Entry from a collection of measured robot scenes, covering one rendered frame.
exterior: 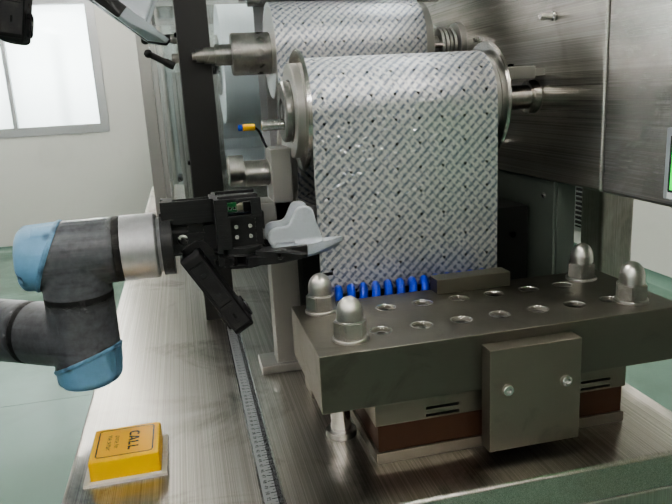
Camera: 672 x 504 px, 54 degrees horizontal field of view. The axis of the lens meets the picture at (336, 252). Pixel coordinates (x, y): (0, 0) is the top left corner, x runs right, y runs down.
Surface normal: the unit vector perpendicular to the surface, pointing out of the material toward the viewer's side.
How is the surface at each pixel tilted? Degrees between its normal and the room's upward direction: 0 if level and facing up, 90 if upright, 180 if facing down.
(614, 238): 90
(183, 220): 90
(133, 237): 61
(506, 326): 0
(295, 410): 0
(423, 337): 0
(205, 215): 90
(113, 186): 90
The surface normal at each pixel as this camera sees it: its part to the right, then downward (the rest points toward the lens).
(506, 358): 0.23, 0.22
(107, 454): -0.05, -0.97
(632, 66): -0.97, 0.11
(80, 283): 0.51, 0.18
